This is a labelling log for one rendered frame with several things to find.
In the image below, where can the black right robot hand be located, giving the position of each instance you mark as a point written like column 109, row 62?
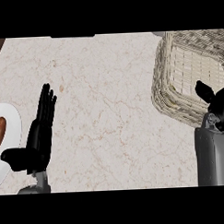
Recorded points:
column 219, row 107

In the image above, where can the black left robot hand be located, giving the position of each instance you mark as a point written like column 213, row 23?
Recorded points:
column 41, row 132

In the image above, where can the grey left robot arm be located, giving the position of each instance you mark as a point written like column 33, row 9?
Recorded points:
column 39, row 183

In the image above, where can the white placemat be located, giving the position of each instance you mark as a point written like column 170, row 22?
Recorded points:
column 9, row 140

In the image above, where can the pale wicker basket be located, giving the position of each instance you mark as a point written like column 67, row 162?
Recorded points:
column 189, row 73

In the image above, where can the grey object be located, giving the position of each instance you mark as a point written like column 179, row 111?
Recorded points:
column 158, row 34

